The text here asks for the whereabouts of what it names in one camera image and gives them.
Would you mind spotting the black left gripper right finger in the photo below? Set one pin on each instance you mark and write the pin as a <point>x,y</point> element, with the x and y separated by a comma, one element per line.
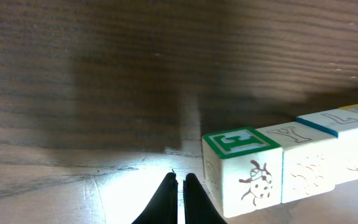
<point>198,207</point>

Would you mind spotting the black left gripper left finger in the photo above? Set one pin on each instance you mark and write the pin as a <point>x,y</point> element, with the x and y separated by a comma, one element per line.
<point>163,206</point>

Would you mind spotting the wooden block ladybug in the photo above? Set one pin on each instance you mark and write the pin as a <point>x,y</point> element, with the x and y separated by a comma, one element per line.
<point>243,170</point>

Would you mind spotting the wooden block bee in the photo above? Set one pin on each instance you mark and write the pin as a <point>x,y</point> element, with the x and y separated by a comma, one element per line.
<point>307,160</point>

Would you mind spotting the teal block umbrella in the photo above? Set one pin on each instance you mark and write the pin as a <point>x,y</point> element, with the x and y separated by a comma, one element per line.
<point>344,126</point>

